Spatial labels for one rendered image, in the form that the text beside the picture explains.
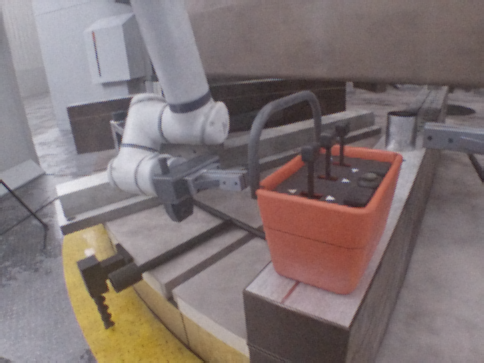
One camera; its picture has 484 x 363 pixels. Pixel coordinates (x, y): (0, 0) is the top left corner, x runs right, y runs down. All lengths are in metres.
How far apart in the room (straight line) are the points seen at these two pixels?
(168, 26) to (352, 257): 0.44
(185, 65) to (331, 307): 0.45
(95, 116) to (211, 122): 2.05
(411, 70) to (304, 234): 0.69
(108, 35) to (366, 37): 3.83
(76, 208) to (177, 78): 1.03
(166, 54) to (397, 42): 0.62
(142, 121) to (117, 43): 3.75
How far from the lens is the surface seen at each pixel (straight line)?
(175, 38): 0.59
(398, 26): 0.98
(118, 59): 4.47
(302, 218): 0.36
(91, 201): 1.54
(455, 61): 0.97
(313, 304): 0.40
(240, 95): 2.59
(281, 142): 1.91
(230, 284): 1.02
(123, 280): 1.08
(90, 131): 2.68
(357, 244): 0.36
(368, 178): 0.41
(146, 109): 0.73
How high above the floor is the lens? 0.97
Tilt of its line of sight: 23 degrees down
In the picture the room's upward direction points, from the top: 5 degrees counter-clockwise
